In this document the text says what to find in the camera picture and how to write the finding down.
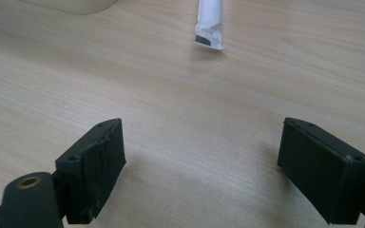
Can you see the cream round container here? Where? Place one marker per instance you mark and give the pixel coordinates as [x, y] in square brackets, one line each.
[76, 4]

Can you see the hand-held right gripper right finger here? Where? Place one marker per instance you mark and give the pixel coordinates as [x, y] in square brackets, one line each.
[326, 171]

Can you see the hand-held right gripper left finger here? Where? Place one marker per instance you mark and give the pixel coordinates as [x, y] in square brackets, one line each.
[92, 171]

